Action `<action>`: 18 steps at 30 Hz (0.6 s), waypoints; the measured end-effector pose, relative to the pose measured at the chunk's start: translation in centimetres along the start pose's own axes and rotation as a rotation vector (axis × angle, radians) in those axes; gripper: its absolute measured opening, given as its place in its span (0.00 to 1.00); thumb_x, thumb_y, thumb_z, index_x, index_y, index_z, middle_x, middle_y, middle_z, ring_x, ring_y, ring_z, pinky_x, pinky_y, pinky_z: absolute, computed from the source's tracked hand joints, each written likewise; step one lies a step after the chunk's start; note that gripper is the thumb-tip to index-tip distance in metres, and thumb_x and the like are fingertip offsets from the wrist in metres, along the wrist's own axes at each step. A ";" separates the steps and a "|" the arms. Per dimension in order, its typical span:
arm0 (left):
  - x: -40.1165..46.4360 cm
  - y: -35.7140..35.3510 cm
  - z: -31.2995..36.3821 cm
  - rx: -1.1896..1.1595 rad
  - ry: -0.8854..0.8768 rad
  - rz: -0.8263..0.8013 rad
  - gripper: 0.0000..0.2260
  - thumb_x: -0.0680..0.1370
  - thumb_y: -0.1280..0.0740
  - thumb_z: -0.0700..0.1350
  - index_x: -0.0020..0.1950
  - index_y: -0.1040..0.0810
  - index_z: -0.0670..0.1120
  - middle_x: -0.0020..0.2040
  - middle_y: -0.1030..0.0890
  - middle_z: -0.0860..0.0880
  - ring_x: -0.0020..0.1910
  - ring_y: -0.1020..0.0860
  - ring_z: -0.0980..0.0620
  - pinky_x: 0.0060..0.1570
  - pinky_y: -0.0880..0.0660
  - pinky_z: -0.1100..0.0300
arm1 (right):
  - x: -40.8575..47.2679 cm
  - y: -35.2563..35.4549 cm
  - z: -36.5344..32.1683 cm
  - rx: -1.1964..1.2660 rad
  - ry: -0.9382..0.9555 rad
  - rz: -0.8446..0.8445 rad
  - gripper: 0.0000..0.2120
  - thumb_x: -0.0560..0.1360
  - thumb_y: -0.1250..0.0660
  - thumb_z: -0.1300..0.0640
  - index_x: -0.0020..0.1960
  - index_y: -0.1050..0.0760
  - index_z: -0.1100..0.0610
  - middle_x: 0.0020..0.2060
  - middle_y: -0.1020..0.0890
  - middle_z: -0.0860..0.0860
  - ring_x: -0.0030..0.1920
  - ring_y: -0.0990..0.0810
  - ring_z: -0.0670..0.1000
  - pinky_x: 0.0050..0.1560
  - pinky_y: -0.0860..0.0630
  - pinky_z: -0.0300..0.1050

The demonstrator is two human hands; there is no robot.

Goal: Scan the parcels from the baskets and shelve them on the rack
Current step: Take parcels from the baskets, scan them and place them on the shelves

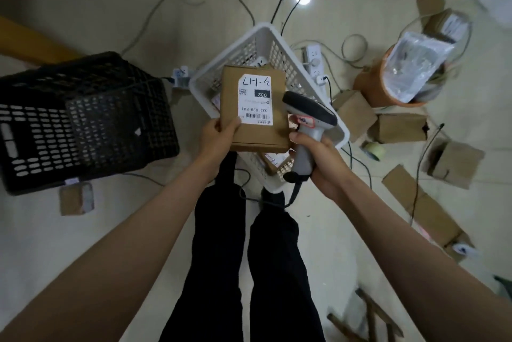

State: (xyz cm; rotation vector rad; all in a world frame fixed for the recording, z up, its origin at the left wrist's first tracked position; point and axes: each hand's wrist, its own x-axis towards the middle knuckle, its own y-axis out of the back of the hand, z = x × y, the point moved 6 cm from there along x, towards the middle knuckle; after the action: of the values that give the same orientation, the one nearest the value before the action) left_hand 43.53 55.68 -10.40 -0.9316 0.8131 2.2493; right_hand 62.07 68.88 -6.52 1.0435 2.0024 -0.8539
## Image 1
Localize person's right hand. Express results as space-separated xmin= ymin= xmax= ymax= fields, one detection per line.
xmin=289 ymin=132 xmax=353 ymax=202

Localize person's left hand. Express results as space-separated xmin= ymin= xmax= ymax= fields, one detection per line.
xmin=195 ymin=117 xmax=242 ymax=179

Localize grey barcode scanner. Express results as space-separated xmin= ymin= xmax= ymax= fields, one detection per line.
xmin=282 ymin=91 xmax=338 ymax=184

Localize labelled brown cardboard parcel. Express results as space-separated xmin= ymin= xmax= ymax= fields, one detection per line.
xmin=219 ymin=65 xmax=291 ymax=154

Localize person's left forearm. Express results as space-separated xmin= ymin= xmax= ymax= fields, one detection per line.
xmin=0 ymin=156 xmax=225 ymax=342

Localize person's right forearm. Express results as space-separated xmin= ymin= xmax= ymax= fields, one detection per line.
xmin=320 ymin=171 xmax=512 ymax=342

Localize parcel in basket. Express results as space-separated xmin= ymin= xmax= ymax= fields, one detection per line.
xmin=256 ymin=150 xmax=296 ymax=177

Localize small brown cardboard box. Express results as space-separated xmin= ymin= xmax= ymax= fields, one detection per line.
xmin=333 ymin=90 xmax=377 ymax=143

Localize person's black shoe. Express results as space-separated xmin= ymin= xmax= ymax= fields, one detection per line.
xmin=261 ymin=187 xmax=286 ymax=207

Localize small white power strip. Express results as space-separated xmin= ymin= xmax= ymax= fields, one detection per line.
xmin=171 ymin=65 xmax=197 ymax=90

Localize roll of tape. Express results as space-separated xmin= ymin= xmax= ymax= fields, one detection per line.
xmin=362 ymin=140 xmax=387 ymax=162

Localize orange bucket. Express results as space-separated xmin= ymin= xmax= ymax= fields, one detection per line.
xmin=354 ymin=44 xmax=445 ymax=109

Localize white plastic basket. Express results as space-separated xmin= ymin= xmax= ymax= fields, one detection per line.
xmin=188 ymin=22 xmax=351 ymax=194

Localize long brown cardboard box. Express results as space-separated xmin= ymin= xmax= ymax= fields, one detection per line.
xmin=367 ymin=107 xmax=429 ymax=145

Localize clear plastic bag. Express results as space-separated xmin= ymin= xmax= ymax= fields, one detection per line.
xmin=386 ymin=31 xmax=457 ymax=105

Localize person's black trousers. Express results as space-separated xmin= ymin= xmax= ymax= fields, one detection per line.
xmin=159 ymin=150 xmax=326 ymax=342

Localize flat cardboard sheet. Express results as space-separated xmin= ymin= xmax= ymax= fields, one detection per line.
xmin=382 ymin=165 xmax=476 ymax=263

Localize black plastic crate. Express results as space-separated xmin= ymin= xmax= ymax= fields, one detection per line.
xmin=0 ymin=51 xmax=181 ymax=197

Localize open brown cardboard box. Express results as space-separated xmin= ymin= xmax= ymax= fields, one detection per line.
xmin=426 ymin=139 xmax=485 ymax=190

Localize small flat cardboard box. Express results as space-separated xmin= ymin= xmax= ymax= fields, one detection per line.
xmin=59 ymin=182 xmax=95 ymax=217

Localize taped cardboard box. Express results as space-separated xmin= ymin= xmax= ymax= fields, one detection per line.
xmin=423 ymin=9 xmax=472 ymax=43

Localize wooden board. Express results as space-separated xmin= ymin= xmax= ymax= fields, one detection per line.
xmin=0 ymin=15 xmax=82 ymax=67

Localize black scanner cable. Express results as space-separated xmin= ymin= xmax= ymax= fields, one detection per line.
xmin=238 ymin=170 xmax=306 ymax=209

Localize thin black cable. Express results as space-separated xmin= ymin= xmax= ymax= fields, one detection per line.
xmin=409 ymin=123 xmax=445 ymax=227

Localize grey cable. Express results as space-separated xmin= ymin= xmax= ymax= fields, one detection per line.
xmin=119 ymin=0 xmax=257 ymax=57

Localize wooden frame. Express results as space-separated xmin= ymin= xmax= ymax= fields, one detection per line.
xmin=327 ymin=287 xmax=405 ymax=342

